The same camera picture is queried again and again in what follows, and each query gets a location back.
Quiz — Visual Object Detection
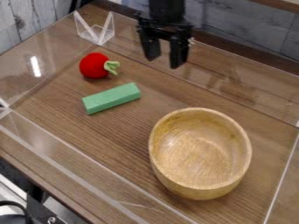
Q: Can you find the black metal bracket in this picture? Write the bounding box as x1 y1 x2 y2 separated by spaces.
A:
25 195 68 224

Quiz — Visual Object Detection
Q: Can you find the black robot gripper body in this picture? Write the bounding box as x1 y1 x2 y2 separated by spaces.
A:
135 11 192 41

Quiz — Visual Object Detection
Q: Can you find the clear acrylic tray enclosure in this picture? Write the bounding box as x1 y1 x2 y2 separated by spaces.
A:
0 15 299 224

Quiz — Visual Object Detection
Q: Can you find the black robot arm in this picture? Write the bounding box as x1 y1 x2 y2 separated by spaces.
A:
135 0 192 69

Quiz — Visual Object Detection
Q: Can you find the green rectangular block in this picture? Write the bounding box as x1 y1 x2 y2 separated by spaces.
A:
81 83 141 115

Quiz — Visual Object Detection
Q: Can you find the black cable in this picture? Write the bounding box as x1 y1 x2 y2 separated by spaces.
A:
0 200 33 224

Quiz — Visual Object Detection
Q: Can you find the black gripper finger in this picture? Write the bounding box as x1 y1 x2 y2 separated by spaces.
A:
169 35 192 69
139 30 161 61

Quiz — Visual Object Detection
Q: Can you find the wooden bowl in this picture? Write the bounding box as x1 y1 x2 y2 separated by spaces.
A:
148 108 252 200

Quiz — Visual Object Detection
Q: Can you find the red plush fruit green leaf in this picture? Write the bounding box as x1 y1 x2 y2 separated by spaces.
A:
79 52 120 79

